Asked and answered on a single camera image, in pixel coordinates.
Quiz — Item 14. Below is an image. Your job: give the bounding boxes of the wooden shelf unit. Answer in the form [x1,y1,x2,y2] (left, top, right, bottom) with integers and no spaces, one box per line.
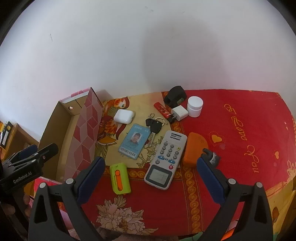
[0,120,38,160]

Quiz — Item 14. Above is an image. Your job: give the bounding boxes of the black key bunch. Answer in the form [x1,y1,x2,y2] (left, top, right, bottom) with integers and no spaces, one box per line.
[146,113,168,147]

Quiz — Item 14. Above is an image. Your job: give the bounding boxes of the white plug charger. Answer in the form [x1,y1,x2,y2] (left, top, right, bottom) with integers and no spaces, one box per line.
[168,105,189,123]

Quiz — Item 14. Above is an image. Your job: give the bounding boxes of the pinkish fuzzy towel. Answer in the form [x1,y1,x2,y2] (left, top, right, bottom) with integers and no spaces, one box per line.
[67,228,178,241]

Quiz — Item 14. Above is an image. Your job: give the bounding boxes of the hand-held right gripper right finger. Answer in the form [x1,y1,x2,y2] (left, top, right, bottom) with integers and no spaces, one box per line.
[196,156,274,241]

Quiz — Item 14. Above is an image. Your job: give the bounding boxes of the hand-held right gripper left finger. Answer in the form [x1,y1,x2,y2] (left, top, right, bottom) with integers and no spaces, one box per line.
[28,156,109,241]

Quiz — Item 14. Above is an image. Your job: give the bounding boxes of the pile of booklets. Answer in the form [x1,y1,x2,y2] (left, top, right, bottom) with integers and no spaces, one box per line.
[0,121,15,149]

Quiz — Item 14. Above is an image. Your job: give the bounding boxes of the white earbuds case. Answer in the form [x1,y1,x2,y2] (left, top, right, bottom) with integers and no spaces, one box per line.
[113,109,135,124]

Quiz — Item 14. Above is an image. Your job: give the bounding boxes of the red printed blanket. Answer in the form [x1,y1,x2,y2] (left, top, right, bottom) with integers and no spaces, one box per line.
[30,89,296,241]

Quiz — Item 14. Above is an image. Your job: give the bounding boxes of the blue photo card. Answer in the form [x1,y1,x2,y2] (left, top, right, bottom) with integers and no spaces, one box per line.
[118,123,149,159]

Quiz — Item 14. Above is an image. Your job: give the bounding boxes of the person's left hand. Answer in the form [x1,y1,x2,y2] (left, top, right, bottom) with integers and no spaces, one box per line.
[0,193,31,219]

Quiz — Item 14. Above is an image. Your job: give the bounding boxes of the orange figurine with grey character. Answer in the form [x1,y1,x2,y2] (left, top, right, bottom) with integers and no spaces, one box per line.
[183,132,220,167]

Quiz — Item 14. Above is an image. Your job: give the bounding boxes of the white round jar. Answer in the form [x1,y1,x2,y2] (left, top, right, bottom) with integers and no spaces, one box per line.
[187,96,204,118]

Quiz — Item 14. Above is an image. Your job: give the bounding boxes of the pink patterned cardboard box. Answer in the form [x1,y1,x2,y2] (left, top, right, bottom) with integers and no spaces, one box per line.
[38,87,114,183]

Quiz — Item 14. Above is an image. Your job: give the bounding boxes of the white remote with screen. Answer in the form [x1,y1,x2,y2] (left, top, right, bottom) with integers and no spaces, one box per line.
[144,130,188,191]

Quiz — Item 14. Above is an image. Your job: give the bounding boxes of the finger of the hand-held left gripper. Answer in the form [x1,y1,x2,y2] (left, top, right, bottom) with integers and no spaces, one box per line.
[5,144,38,163]
[9,143,59,168]

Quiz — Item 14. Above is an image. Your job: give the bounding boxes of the green utility knife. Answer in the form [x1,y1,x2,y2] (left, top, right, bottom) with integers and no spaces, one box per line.
[110,163,132,194]

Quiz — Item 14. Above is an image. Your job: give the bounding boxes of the red lighter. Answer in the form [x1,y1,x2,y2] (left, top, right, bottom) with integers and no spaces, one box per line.
[154,102,176,124]

